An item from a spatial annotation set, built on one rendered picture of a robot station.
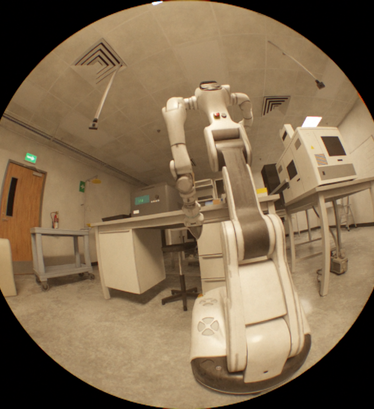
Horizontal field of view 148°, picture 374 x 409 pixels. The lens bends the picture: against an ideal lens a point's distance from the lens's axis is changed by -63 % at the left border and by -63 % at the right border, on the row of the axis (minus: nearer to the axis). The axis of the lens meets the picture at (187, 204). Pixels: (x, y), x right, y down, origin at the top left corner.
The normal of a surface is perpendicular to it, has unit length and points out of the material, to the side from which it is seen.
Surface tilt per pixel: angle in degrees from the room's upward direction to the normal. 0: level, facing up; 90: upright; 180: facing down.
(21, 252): 90
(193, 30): 180
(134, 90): 180
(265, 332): 25
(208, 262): 90
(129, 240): 90
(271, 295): 53
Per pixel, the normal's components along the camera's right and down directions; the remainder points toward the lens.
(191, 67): 0.11, 0.98
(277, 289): -0.20, -0.73
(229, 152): -0.18, -0.27
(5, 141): 0.94, -0.16
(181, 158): -0.07, 0.10
